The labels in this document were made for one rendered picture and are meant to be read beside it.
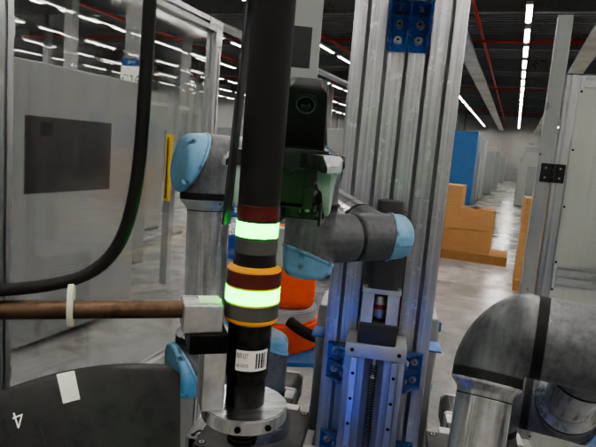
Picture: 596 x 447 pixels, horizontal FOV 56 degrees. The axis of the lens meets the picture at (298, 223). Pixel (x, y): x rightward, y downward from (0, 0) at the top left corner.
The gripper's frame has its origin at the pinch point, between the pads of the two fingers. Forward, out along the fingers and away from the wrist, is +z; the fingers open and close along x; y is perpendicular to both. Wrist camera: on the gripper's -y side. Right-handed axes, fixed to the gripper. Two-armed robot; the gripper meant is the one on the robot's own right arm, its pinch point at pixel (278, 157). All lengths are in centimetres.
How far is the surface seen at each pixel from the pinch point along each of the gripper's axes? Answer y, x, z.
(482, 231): 113, -187, -895
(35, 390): 24.2, 21.6, 3.3
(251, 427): 20.3, -1.5, 11.2
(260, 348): 14.8, -1.4, 9.2
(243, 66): -6.9, 1.7, 8.0
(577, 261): 32, -83, -159
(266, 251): 7.0, -1.3, 9.3
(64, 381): 23.8, 19.7, 1.5
